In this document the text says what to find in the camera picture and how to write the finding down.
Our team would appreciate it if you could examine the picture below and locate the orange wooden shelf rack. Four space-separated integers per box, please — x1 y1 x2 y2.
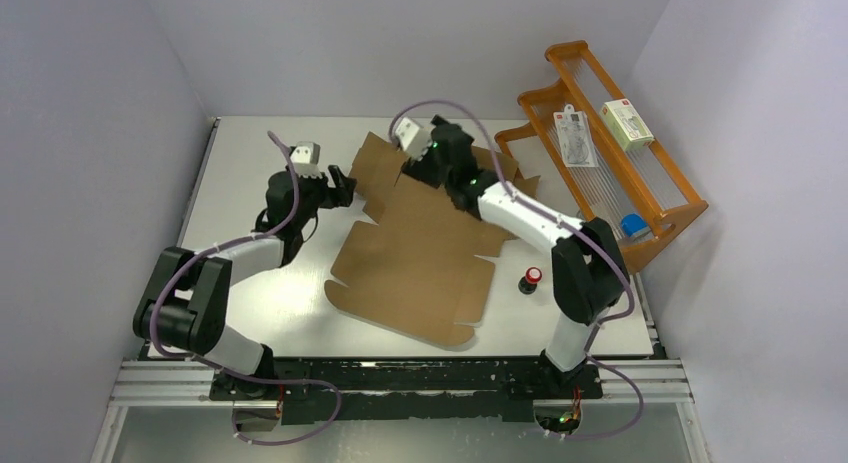
495 40 708 273

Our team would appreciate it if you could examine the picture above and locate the blue tape roll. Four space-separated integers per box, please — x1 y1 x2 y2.
619 213 651 240

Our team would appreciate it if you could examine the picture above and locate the red black push button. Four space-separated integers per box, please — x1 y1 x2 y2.
518 267 543 295

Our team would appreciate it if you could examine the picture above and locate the white green small box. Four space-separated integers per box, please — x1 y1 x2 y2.
599 98 655 152

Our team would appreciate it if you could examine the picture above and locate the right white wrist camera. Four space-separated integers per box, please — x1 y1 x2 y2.
392 117 432 161

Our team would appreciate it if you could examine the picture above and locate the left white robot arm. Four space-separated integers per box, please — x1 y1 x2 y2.
132 165 357 399

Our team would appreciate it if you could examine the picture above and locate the clear packaged item with card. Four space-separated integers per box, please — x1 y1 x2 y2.
553 104 598 168

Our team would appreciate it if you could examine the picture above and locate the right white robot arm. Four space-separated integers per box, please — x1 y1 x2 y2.
389 115 632 397

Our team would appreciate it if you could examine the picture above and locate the brown cardboard box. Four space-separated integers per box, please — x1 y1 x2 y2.
324 133 513 347

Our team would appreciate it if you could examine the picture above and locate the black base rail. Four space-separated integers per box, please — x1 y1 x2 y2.
209 357 605 427

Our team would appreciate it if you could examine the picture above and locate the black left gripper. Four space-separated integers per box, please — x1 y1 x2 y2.
292 164 356 229

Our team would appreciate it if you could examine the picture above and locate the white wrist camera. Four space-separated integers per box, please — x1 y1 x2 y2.
290 141 322 179
392 117 432 161

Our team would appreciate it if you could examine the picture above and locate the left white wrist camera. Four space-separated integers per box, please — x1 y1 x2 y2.
290 141 322 179

